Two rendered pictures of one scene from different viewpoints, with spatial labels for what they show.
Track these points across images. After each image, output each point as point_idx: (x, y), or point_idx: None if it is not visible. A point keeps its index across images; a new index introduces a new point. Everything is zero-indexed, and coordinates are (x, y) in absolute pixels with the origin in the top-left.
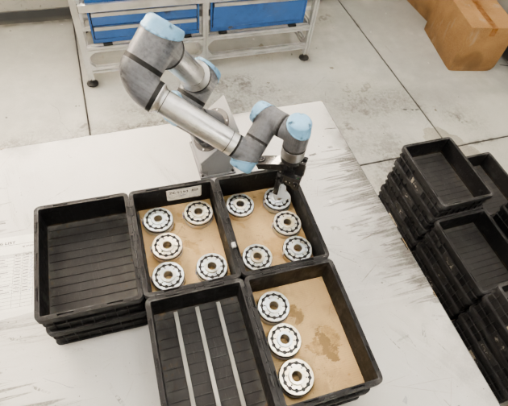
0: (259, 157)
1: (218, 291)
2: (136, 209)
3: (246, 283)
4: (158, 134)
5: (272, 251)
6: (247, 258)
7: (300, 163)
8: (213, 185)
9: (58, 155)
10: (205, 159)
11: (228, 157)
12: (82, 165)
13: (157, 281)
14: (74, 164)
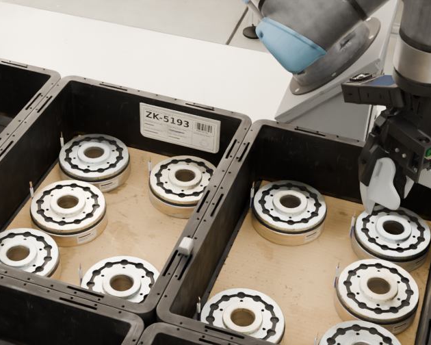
0: (327, 32)
1: (81, 328)
2: (75, 129)
3: (144, 336)
4: (249, 64)
5: (298, 337)
6: (217, 310)
7: None
8: (242, 128)
9: (50, 33)
10: (289, 108)
11: (345, 128)
12: (74, 61)
13: None
14: (63, 55)
